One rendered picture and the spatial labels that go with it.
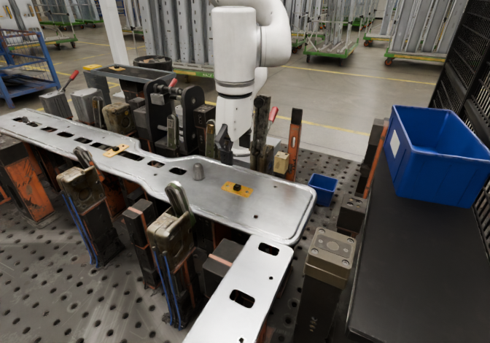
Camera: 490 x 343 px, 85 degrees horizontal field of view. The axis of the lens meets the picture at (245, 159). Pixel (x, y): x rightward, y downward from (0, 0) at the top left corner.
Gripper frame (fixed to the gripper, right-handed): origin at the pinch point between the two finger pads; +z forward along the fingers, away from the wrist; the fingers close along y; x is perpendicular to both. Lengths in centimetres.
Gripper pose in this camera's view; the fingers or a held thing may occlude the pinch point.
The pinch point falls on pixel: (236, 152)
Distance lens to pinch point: 67.2
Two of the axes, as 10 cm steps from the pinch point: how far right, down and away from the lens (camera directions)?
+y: -4.5, 4.7, -7.5
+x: 8.9, 2.4, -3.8
